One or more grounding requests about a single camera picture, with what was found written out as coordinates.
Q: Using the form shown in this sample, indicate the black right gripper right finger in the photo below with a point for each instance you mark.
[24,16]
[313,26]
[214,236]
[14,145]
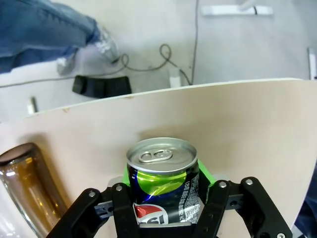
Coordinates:
[237,210]

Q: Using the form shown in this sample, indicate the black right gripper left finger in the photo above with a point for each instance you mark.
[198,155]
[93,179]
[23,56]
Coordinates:
[81,213]

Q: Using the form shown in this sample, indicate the black green Pepsi can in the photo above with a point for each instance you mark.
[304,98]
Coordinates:
[162,181]

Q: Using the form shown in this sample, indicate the amber glass cup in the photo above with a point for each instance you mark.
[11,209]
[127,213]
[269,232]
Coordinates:
[28,188]

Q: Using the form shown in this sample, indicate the black chair base foot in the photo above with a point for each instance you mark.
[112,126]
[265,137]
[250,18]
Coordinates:
[101,85]

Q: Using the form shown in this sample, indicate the white power adapter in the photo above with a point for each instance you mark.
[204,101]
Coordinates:
[174,78]

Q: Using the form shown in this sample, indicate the grey sneaker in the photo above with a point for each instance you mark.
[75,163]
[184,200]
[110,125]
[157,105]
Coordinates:
[105,47]

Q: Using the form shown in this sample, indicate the person's blue jeans leg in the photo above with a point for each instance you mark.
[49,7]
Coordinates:
[42,29]

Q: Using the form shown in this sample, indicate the white floor strip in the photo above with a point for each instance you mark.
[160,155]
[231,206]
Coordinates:
[236,10]

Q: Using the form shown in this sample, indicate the small grey metal post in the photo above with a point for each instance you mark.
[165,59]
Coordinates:
[33,104]

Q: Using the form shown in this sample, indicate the white vertical frame piece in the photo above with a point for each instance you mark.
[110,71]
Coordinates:
[311,63]

